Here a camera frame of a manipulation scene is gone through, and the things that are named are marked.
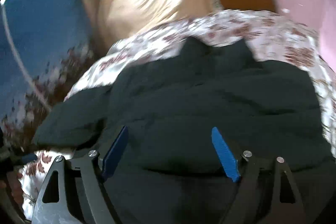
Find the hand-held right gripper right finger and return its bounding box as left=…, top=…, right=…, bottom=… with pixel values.
left=211, top=126, right=307, bottom=224

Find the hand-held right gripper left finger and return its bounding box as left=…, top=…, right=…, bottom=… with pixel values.
left=31, top=126, right=129, bottom=224

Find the black jacket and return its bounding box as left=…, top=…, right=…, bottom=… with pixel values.
left=31, top=38, right=336, bottom=224

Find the floral satin bedspread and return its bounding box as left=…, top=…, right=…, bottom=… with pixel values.
left=16, top=9, right=336, bottom=224

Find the blue printed cloth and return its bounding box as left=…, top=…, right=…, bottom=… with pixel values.
left=0, top=0, right=97, bottom=151

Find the wooden side board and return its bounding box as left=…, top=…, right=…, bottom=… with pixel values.
left=80, top=0, right=105, bottom=51

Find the pink cloth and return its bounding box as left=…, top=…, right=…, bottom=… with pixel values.
left=318, top=0, right=336, bottom=64

